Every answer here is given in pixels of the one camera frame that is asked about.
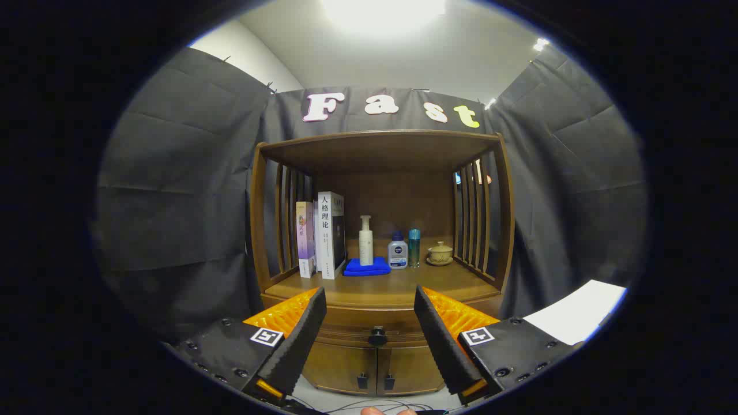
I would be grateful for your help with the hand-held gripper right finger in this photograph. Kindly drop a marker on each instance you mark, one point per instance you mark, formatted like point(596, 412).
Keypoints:
point(441, 340)

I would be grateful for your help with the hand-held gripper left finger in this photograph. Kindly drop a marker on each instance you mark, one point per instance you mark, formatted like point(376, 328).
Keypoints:
point(300, 340)

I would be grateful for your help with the wooden cabinet door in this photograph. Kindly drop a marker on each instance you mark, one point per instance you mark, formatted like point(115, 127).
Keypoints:
point(337, 366)
point(409, 369)

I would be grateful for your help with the wooden countertop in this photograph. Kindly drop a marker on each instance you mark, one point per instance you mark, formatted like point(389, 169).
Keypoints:
point(398, 285)

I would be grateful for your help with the brown wooden cabinet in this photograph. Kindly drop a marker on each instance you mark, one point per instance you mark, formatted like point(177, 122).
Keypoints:
point(380, 150)

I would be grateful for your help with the beige lidded teacup with saucer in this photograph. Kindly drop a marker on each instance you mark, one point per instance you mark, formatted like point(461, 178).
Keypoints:
point(440, 253)

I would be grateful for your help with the teal bottle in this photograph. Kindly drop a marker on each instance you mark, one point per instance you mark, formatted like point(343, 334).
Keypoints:
point(414, 248)

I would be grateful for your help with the white bottle with blue cap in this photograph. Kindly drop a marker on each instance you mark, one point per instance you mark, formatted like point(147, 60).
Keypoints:
point(398, 253)

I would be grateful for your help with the blue folded towel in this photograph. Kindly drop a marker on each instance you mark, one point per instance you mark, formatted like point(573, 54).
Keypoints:
point(366, 268)

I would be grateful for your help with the purple book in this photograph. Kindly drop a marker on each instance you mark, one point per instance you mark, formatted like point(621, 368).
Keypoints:
point(305, 236)

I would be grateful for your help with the white book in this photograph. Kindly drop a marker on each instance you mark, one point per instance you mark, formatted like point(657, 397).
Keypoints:
point(326, 236)

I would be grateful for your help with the white pump bottle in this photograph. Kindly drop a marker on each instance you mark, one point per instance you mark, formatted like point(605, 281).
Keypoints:
point(366, 248)

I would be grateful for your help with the white flat board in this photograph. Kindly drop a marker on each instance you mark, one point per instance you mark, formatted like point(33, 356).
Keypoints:
point(576, 314)

